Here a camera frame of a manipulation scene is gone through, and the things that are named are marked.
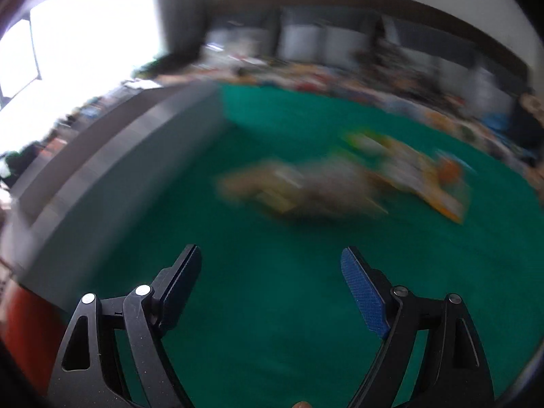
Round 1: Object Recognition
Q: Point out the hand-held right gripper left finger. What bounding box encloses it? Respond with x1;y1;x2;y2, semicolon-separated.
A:
47;244;202;408

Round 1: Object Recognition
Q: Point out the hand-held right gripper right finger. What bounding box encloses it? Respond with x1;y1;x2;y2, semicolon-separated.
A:
340;246;496;408

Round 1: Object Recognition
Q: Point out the brown and gold snack packet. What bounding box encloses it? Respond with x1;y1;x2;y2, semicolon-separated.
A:
289;153;385;218

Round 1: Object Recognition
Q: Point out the white cardboard box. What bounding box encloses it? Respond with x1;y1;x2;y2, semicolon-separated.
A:
0;82;231;316

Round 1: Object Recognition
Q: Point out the clear beige snack packet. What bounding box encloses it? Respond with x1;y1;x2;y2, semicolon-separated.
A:
216;159;299;214

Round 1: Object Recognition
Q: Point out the white and yellow snack packet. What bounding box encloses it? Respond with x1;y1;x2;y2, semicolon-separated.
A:
377;136;443;197

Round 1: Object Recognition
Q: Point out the blue packet with orange drumstick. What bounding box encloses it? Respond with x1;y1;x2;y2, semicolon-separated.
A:
425;149;473;224

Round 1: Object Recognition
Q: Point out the green snack packet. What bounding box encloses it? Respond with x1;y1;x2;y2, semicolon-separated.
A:
342;130;386;156

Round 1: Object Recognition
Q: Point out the green bed cloth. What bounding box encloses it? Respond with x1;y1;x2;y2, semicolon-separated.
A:
81;83;544;408

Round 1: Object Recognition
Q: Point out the orange textured cloth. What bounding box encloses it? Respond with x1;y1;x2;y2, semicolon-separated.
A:
0;284;69;351

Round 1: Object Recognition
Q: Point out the floral bedsheet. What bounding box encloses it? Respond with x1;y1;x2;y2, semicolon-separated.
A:
161;51;544;171

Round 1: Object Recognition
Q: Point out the grey curtain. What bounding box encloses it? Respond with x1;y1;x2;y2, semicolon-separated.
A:
152;0;210;64

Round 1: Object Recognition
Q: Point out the brown headboard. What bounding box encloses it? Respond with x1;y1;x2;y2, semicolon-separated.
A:
212;0;533;78

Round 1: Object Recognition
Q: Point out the grey strapped pillow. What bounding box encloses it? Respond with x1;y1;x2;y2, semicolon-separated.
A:
475;63;528;112
208;13;278;59
379;14;477;82
278;6;375;63

